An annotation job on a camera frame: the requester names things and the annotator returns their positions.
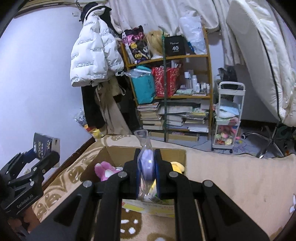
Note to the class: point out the pink white plush toy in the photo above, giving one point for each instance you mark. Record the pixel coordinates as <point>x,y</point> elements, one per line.
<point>104,170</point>

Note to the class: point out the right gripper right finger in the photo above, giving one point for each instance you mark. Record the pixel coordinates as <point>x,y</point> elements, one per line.
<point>202,210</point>

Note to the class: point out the white curtain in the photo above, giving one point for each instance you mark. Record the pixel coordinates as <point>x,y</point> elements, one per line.
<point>160,13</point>

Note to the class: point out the wooden bookshelf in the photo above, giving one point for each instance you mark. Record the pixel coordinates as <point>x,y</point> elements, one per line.
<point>189,110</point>

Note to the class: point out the white rolling cart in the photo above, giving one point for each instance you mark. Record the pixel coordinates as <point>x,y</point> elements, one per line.
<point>227,115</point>

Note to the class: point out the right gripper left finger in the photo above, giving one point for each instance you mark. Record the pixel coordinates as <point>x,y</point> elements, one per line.
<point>93,210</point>

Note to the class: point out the green pole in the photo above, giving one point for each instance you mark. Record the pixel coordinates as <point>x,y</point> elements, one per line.
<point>165,83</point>

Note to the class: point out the clear bag with purple item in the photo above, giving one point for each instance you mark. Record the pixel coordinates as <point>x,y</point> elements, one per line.
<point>146,164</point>

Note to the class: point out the teal bag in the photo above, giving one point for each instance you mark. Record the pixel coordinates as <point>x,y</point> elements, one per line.
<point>143,84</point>

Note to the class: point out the plastic bag of toys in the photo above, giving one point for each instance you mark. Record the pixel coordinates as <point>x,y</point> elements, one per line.
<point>81,120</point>

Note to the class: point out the blonde wig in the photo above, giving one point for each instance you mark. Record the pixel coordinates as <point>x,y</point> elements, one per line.
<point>155,43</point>

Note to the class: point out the white puffer jacket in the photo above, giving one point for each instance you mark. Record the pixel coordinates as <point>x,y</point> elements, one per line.
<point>95,56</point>

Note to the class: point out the red patterned gift bag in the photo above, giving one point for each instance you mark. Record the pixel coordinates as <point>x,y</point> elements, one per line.
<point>172,75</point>

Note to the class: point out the cream folded mattress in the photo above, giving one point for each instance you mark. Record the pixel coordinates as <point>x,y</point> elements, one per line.
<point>257,29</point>

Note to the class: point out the stack of books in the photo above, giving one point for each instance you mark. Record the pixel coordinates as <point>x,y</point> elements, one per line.
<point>149,116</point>

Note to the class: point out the colourful anime bag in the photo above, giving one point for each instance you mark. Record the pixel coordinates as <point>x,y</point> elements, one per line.
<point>135,45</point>

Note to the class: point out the beige hanging coat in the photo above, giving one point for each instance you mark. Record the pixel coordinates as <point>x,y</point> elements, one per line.
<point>114,121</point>

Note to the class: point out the yellow plush toy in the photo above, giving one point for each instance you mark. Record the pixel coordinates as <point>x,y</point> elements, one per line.
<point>178,167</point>

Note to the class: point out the black box with 40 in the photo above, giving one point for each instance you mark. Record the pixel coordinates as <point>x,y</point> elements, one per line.
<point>175,46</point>

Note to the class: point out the open cardboard box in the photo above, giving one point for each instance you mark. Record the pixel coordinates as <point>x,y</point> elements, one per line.
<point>117,156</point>

